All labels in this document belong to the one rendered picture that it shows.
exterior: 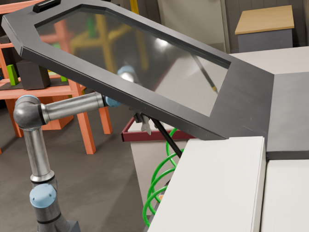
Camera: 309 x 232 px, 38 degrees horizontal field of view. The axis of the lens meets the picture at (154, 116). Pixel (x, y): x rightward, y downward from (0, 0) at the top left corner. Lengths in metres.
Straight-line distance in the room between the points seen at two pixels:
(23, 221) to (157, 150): 1.53
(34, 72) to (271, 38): 3.03
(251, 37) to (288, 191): 5.02
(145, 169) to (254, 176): 2.35
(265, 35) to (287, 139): 4.77
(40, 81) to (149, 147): 2.13
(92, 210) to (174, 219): 3.10
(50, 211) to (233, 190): 1.25
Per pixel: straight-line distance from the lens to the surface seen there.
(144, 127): 2.00
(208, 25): 7.91
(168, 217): 1.01
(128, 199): 4.10
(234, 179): 1.11
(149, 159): 3.37
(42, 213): 2.17
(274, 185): 1.23
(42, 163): 2.22
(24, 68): 5.16
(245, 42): 6.16
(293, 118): 1.54
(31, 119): 2.00
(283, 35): 6.12
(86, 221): 3.97
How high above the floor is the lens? 2.12
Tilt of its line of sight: 21 degrees down
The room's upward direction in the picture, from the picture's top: 10 degrees counter-clockwise
